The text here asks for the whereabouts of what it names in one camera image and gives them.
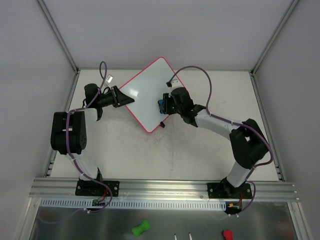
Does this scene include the right aluminium frame post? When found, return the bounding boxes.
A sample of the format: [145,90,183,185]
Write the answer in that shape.
[250,0,301,77]

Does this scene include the blue whiteboard eraser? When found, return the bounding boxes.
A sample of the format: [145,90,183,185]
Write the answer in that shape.
[157,99,164,109]

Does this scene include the aluminium mounting rail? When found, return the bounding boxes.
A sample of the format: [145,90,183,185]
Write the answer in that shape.
[29,177,301,202]

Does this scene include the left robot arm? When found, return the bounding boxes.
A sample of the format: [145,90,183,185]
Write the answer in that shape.
[50,83,135,195]

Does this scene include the aluminium frame post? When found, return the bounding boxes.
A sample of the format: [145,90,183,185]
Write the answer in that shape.
[250,0,301,77]
[35,0,79,73]

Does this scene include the green bone-shaped eraser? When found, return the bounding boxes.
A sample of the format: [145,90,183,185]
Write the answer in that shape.
[131,220,151,238]

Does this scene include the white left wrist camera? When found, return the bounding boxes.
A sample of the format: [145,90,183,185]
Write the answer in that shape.
[105,74,113,84]

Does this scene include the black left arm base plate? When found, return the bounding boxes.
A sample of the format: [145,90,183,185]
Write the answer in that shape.
[75,180,120,197]

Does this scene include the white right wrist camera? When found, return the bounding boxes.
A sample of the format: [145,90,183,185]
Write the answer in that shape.
[166,79,183,97]

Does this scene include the red bone-shaped eraser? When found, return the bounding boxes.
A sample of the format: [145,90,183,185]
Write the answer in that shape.
[222,229,234,240]

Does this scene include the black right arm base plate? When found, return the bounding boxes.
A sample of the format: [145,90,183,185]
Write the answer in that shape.
[206,182,253,200]

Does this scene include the white slotted cable duct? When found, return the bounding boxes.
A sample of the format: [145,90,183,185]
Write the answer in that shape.
[39,197,227,212]

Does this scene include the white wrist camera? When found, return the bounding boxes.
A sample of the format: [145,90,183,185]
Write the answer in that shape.
[166,79,183,97]
[105,74,113,84]

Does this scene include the pink framed whiteboard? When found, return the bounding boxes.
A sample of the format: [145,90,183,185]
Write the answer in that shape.
[120,56,175,133]

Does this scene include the left aluminium frame post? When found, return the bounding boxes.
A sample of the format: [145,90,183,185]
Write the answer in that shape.
[35,0,79,73]

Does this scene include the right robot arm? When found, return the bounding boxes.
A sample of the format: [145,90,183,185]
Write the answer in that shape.
[157,87,271,198]

